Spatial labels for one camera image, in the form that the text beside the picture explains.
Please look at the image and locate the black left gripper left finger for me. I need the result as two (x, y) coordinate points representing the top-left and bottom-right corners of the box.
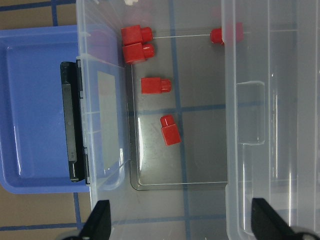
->
(77, 200), (112, 240)

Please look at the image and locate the clear plastic box lid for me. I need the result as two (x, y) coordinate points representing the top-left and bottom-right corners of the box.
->
(221, 0), (320, 240)

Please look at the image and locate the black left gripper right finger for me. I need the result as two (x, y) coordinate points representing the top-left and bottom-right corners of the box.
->
(251, 198), (303, 240)

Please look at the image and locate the clear plastic storage box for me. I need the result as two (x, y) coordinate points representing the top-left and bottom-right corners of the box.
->
(75, 0), (320, 240)

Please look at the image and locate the black box latch handle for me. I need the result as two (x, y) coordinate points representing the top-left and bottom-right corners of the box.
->
(60, 59), (90, 186)

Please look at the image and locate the red block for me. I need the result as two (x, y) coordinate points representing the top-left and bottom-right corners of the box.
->
(160, 114), (182, 146)
(122, 43), (155, 65)
(120, 25), (154, 46)
(141, 77), (172, 94)
(209, 22), (245, 46)

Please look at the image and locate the blue plastic tray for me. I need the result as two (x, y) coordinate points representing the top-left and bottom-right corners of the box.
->
(0, 24), (128, 194)

